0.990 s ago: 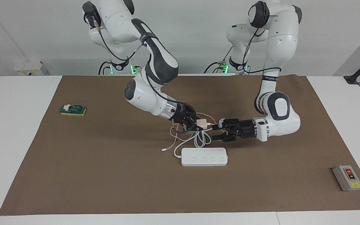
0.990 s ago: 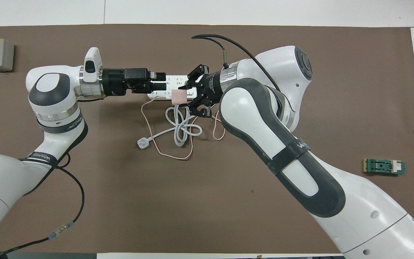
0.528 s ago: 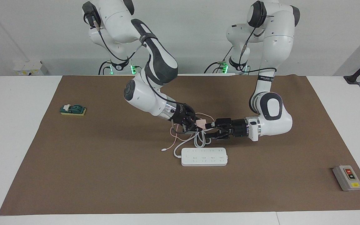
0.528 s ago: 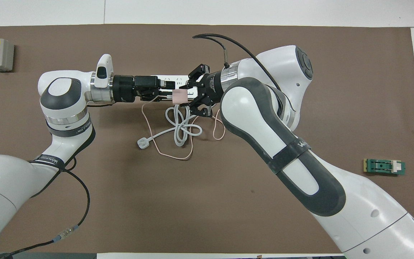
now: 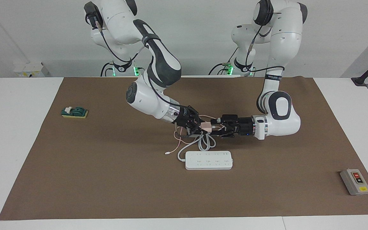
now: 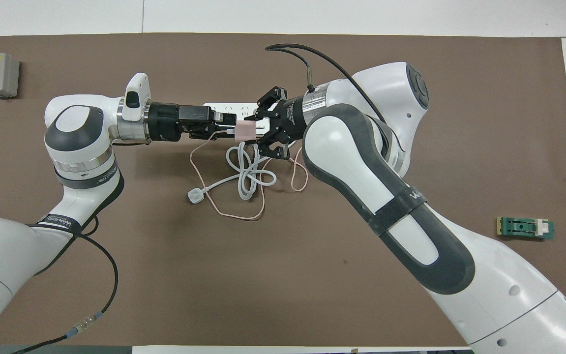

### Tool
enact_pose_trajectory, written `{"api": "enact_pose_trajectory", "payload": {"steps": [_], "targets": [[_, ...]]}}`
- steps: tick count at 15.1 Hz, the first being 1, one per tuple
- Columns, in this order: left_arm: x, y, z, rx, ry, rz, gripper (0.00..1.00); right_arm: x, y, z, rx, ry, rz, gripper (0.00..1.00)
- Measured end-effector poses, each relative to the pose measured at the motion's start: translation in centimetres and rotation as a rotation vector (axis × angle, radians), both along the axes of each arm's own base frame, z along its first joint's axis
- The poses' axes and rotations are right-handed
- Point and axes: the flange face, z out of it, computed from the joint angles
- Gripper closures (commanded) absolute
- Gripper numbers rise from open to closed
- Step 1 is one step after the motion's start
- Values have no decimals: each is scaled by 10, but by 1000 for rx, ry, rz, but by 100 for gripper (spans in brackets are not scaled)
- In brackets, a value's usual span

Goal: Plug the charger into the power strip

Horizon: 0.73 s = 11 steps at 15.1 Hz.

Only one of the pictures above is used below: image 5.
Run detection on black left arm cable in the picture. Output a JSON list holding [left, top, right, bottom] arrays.
[[245, 24, 285, 73]]

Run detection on grey on-off switch box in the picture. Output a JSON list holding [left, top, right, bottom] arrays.
[[340, 169, 368, 196]]

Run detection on white power strip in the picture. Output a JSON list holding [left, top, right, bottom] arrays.
[[185, 151, 233, 171]]

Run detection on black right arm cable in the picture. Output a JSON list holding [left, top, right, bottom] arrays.
[[93, 14, 187, 138]]

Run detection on pink charging cable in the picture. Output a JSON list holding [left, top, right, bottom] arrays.
[[165, 114, 223, 156]]

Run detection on white power strip cord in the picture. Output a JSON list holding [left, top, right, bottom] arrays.
[[177, 126, 218, 161]]

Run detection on brown table mat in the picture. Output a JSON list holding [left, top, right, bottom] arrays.
[[0, 77, 368, 221]]

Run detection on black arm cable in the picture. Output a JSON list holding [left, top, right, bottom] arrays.
[[93, 14, 187, 138], [245, 24, 285, 73]]

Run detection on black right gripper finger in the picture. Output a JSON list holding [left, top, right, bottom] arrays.
[[190, 110, 203, 126], [186, 126, 204, 138]]

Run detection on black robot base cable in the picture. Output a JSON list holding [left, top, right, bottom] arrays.
[[100, 62, 115, 77], [208, 47, 239, 76]]

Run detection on green knife switch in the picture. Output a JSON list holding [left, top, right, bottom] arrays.
[[61, 106, 89, 119]]

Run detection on white cardboard boxes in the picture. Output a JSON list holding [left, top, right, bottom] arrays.
[[14, 62, 49, 78]]

